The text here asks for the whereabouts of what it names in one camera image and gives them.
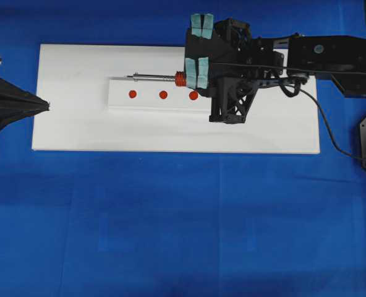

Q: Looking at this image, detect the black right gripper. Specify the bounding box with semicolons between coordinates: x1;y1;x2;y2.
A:
184;14;309;97

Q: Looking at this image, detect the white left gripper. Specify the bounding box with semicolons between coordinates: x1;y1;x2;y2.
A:
0;57;49;130

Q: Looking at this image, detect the red soldering iron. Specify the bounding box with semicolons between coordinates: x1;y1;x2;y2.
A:
110;71;187;87

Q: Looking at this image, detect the red round mark right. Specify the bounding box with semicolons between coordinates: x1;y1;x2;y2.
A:
189;91;198;100

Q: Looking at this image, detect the white raised strip plate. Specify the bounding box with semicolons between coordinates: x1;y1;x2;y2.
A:
108;77;211;113

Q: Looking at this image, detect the white rectangular board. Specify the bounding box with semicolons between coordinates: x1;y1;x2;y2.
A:
32;44;320;154

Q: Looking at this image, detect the blue table cloth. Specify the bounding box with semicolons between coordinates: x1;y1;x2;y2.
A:
0;1;366;296

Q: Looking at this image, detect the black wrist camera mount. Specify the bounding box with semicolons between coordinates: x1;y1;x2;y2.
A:
209;77;258;124

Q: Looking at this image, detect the black soldering iron cable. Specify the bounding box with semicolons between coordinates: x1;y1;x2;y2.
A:
210;60;366;163

